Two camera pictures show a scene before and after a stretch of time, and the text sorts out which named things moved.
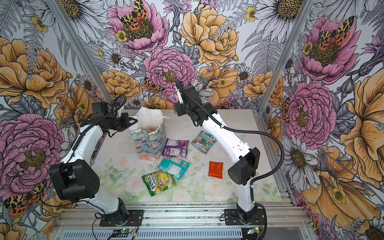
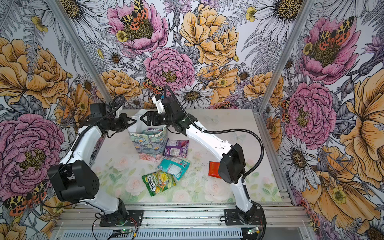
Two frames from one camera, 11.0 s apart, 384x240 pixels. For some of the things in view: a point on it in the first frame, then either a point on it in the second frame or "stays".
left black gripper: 126,119 stays
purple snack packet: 176,148 stays
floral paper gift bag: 149,132 stays
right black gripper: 178,107 -> 151,117
